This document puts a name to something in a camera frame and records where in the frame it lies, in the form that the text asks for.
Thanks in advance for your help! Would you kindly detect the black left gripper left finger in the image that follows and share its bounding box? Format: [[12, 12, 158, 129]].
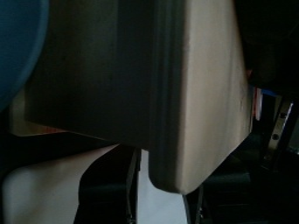
[[73, 143, 140, 224]]

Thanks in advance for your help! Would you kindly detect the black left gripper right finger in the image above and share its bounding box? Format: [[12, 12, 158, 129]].
[[181, 171, 255, 224]]

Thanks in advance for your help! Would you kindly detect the wooden drawer box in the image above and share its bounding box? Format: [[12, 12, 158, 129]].
[[9, 0, 255, 195]]

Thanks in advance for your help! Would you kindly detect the blue bowl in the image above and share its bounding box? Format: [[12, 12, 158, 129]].
[[0, 0, 50, 112]]

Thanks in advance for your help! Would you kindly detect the white cutting board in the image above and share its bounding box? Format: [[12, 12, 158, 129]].
[[1, 143, 189, 224]]

